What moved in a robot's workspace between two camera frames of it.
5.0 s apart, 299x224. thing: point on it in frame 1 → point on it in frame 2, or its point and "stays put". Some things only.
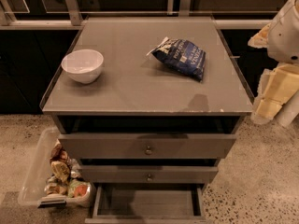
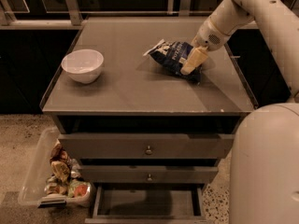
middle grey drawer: [149, 174] stays put
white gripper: [284, 41] → [207, 37]
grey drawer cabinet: [148, 106] stays put
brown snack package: [60, 164] stays put
